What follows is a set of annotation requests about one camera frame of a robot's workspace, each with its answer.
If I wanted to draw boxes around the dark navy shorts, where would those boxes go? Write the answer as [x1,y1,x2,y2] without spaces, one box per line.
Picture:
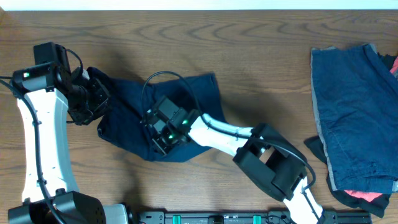
[87,67,225,162]

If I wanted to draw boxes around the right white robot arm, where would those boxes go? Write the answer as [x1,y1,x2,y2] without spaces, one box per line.
[142,96,325,223]

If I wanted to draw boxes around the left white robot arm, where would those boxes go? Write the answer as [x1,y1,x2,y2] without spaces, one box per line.
[7,42,132,223]

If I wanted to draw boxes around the red garment in pile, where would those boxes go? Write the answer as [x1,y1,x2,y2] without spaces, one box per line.
[345,55,397,202]

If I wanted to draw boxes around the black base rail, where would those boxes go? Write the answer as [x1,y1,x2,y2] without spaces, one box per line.
[132,211,373,224]

